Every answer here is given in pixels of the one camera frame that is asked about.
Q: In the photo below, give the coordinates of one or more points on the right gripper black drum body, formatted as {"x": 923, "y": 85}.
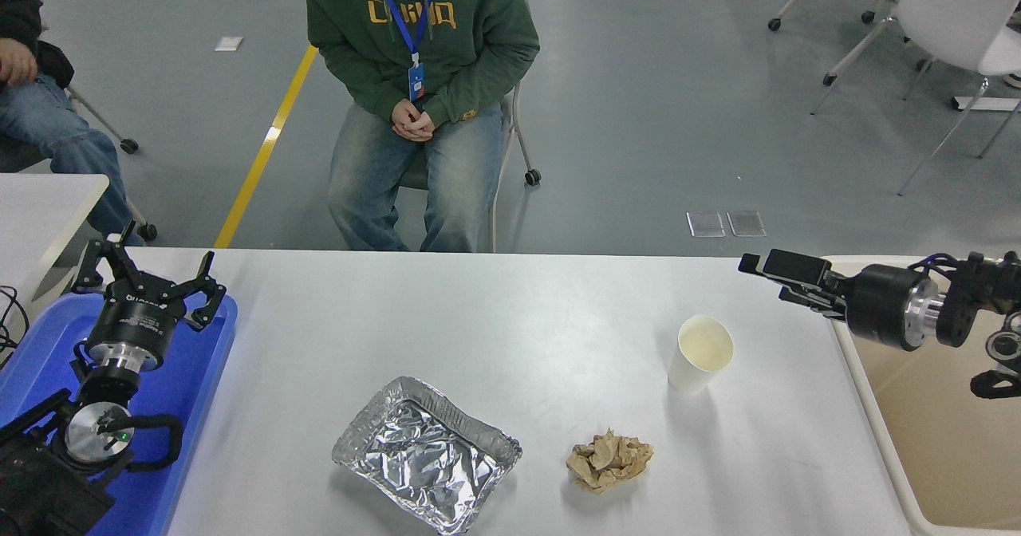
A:
{"x": 877, "y": 305}

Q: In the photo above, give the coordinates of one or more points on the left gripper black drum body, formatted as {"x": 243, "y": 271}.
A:
{"x": 136, "y": 325}

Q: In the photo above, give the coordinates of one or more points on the white paper cup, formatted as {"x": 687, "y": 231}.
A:
{"x": 703, "y": 346}

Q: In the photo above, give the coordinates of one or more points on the tan paper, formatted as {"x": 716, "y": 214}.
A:
{"x": 608, "y": 460}

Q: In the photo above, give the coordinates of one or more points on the crinkled foil tray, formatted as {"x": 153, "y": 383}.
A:
{"x": 423, "y": 456}

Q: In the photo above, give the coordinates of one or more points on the person's hand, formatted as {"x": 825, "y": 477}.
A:
{"x": 16, "y": 61}

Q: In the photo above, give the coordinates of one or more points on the seated person's right hand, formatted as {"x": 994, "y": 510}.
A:
{"x": 404, "y": 119}

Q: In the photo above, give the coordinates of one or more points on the seated person's left hand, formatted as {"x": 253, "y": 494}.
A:
{"x": 424, "y": 127}

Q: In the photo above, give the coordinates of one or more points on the clear floor plate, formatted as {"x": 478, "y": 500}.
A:
{"x": 746, "y": 223}
{"x": 705, "y": 225}

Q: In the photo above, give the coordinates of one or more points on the blue plastic tray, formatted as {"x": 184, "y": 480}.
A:
{"x": 195, "y": 376}

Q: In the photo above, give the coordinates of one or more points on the white side table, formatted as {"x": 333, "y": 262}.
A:
{"x": 40, "y": 209}

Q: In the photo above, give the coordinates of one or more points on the grey wheeled chair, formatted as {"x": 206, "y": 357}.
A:
{"x": 128, "y": 145}

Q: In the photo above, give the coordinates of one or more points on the large pale bin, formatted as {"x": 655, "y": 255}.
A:
{"x": 957, "y": 440}

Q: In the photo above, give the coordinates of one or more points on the person beside side table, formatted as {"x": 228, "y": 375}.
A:
{"x": 48, "y": 121}

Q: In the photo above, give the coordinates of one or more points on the white flat floor bar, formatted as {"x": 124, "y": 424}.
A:
{"x": 985, "y": 104}

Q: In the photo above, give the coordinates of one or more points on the white paper scrap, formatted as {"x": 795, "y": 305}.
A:
{"x": 229, "y": 44}

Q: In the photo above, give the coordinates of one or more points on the white wheeled chair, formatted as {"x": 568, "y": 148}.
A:
{"x": 532, "y": 176}

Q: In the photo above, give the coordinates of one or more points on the white chair with chrome legs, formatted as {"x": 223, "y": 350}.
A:
{"x": 949, "y": 9}

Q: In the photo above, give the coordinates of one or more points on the seated person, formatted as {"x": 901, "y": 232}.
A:
{"x": 471, "y": 33}

